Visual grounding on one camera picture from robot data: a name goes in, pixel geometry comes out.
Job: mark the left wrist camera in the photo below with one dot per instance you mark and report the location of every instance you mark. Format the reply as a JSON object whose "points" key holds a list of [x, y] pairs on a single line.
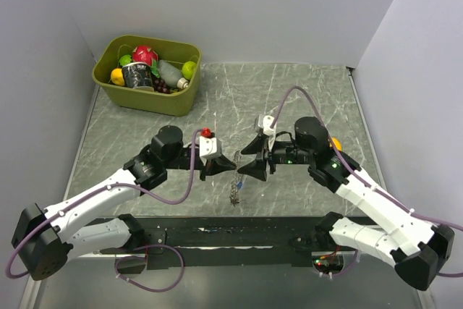
{"points": [[209, 145]]}

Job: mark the yellow lemon on table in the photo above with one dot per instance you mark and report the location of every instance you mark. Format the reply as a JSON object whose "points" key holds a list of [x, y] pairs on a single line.
{"points": [[336, 143]]}

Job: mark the grey plastic bottle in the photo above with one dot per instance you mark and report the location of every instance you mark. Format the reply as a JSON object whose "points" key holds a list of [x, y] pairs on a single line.
{"points": [[171, 75]]}

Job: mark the red dragon fruit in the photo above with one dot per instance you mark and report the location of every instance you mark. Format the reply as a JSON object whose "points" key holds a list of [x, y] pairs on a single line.
{"points": [[144, 54]]}

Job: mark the dark purple grapes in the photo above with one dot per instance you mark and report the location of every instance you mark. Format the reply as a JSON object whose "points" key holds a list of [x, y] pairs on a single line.
{"points": [[160, 86]]}

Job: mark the olive green plastic bin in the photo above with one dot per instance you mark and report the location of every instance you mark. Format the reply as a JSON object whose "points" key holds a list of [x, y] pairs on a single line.
{"points": [[176, 53]]}

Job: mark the green apple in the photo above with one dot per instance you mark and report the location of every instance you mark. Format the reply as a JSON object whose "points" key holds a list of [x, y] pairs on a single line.
{"points": [[188, 69]]}

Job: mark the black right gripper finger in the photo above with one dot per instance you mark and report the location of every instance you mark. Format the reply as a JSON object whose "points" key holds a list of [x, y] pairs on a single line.
{"points": [[256, 169], [256, 145]]}

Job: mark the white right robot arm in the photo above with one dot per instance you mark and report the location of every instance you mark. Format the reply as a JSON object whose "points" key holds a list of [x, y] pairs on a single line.
{"points": [[416, 248]]}

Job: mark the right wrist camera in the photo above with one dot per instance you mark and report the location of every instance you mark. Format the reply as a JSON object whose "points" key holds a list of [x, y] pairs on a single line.
{"points": [[263, 125]]}

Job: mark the green lime in bin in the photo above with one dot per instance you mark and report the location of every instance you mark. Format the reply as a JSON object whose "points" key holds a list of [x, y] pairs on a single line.
{"points": [[125, 60]]}

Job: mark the yellow lemon in bin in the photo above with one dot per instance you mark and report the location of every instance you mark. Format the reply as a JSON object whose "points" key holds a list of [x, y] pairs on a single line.
{"points": [[117, 77]]}

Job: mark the black instant noodle cup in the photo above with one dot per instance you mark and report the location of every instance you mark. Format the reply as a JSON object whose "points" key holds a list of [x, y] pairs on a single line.
{"points": [[137, 75]]}

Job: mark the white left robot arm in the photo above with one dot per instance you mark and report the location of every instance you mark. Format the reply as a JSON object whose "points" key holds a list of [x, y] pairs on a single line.
{"points": [[46, 238]]}

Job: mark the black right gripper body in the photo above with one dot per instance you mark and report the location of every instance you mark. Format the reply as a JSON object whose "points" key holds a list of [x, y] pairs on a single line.
{"points": [[286, 152]]}

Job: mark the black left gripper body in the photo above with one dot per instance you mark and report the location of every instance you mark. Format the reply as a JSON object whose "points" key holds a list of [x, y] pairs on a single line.
{"points": [[181, 161]]}

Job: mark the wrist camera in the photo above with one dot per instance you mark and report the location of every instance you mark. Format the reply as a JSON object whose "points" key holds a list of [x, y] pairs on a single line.
{"points": [[209, 145], [263, 125]]}

